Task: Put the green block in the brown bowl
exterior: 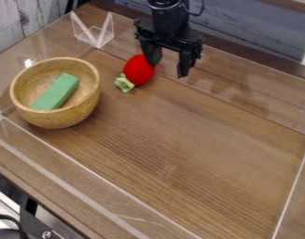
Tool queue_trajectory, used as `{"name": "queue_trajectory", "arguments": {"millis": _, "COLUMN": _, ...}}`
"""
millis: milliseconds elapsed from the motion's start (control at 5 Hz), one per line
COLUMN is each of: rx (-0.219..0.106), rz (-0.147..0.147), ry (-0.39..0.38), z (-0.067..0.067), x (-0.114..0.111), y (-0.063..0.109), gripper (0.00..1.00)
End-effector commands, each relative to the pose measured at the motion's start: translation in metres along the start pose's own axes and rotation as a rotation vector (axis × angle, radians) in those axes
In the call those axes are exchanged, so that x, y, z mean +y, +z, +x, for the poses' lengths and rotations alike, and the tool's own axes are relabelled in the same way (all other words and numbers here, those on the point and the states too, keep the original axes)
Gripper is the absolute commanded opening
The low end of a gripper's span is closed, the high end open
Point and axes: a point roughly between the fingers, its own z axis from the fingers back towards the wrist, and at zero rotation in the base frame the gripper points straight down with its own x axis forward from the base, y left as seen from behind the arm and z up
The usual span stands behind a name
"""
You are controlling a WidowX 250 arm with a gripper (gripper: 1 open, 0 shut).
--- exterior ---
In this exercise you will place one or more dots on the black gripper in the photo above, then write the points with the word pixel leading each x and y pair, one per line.
pixel 186 43

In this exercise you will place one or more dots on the green rectangular block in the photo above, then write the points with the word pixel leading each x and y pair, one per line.
pixel 57 94

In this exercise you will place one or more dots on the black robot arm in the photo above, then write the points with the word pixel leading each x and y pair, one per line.
pixel 167 31

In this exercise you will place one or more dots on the brown wooden bowl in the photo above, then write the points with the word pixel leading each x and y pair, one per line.
pixel 34 80

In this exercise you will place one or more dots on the red plush strawberry toy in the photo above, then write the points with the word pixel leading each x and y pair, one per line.
pixel 138 73

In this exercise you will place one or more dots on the clear acrylic front barrier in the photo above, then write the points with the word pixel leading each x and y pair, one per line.
pixel 101 211

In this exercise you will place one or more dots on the black table clamp mount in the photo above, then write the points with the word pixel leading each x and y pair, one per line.
pixel 35 228

